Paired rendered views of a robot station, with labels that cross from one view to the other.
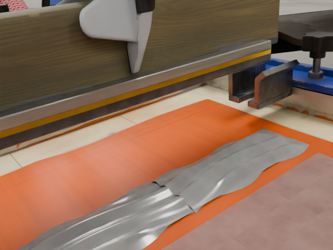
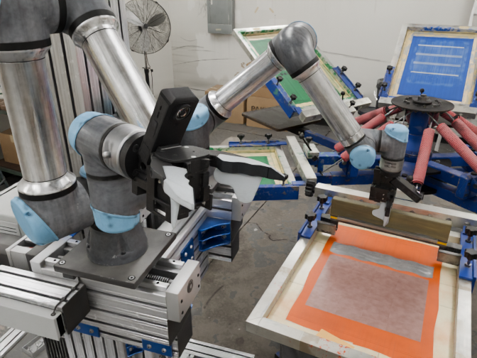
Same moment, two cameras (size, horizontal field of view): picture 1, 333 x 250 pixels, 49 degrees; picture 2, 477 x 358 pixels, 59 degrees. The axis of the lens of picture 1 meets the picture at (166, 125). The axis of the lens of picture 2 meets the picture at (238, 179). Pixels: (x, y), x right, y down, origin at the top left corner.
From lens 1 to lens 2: 1.37 m
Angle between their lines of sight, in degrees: 55
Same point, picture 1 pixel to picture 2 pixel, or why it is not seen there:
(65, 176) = (368, 239)
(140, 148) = (394, 246)
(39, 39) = (364, 210)
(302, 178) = (410, 278)
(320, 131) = (445, 280)
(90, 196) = (366, 246)
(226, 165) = (400, 263)
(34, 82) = (360, 217)
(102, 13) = (377, 212)
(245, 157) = (409, 266)
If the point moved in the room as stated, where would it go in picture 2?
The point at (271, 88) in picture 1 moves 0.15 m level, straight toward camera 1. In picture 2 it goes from (445, 257) to (406, 262)
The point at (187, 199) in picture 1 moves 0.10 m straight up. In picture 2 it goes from (380, 261) to (384, 237)
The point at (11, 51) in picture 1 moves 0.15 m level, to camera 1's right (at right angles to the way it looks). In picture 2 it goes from (358, 210) to (389, 229)
